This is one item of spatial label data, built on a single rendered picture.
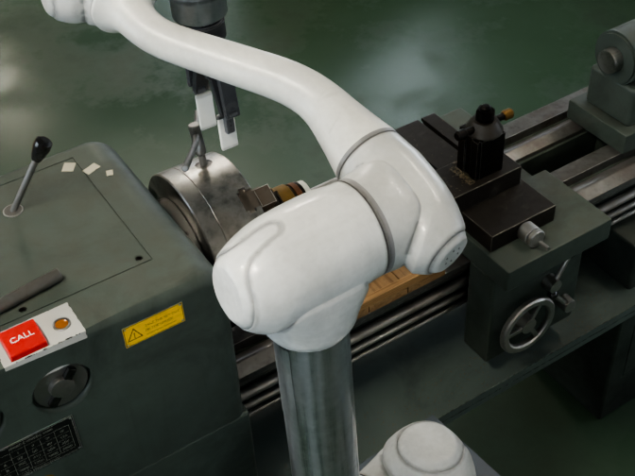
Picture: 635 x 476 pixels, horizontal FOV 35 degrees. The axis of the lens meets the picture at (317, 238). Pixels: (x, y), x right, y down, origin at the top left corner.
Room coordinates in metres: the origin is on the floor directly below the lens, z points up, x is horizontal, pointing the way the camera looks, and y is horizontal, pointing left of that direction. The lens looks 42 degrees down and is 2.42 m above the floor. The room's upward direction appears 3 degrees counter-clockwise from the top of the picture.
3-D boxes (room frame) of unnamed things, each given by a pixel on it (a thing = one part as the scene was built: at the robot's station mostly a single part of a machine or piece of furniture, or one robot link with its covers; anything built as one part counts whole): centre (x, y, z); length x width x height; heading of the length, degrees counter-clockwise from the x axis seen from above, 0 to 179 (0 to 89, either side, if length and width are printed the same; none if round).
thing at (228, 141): (1.41, 0.14, 1.41); 0.03 x 0.01 x 0.07; 121
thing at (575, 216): (1.82, -0.39, 0.90); 0.53 x 0.30 x 0.06; 31
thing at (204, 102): (1.47, 0.18, 1.41); 0.03 x 0.01 x 0.07; 121
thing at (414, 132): (1.81, -0.33, 0.95); 0.43 x 0.18 x 0.04; 31
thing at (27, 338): (1.09, 0.47, 1.26); 0.06 x 0.06 x 0.02; 31
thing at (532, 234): (1.60, -0.46, 0.95); 0.07 x 0.04 x 0.04; 31
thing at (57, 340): (1.11, 0.45, 1.23); 0.13 x 0.08 x 0.06; 121
